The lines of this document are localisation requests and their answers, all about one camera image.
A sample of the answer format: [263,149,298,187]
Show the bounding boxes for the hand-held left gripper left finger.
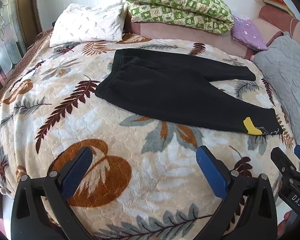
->
[10,146,93,240]

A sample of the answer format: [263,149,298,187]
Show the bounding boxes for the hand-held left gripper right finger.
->
[195,145,278,240]

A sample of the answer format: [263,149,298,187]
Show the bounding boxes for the black pants with yellow patch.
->
[94,48,284,136]

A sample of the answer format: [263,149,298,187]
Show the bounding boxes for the person's right hand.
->
[277,210,294,239]

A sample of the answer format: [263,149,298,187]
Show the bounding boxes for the leaf print plush blanket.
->
[0,34,300,240]

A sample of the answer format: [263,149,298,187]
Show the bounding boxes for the grey quilted blanket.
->
[252,32,300,153]

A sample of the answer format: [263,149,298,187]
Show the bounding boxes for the brown quilted bedspread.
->
[0,28,54,120]

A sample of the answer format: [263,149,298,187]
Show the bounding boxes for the purple dotted pillow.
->
[230,14,269,51]

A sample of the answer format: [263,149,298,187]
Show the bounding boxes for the pink bed sheet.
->
[124,4,300,62]

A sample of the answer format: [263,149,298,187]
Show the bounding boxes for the white twig print pillow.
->
[49,0,129,47]

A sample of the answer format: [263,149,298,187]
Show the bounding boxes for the stained glass wooden door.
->
[0,0,42,87]

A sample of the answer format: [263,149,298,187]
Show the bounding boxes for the green checked quilt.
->
[124,0,235,34]

